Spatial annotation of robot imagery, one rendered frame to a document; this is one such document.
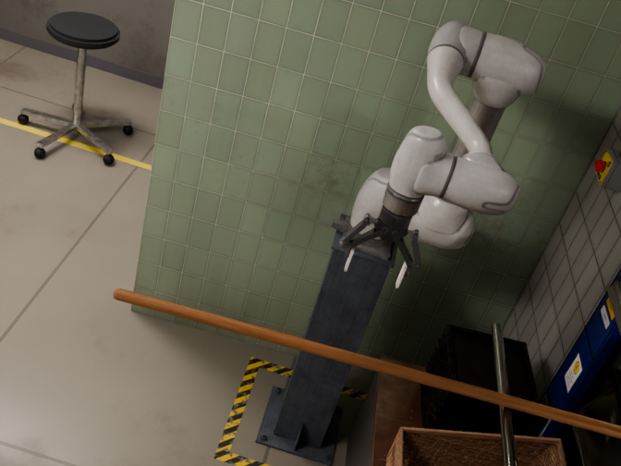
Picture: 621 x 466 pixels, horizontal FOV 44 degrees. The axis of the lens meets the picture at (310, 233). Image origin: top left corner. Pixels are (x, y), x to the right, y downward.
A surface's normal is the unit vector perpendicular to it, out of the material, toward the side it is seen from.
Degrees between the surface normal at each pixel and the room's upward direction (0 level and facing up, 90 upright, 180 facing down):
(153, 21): 90
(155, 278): 90
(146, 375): 0
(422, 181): 90
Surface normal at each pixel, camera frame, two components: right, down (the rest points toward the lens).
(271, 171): -0.13, 0.55
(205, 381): 0.24, -0.79
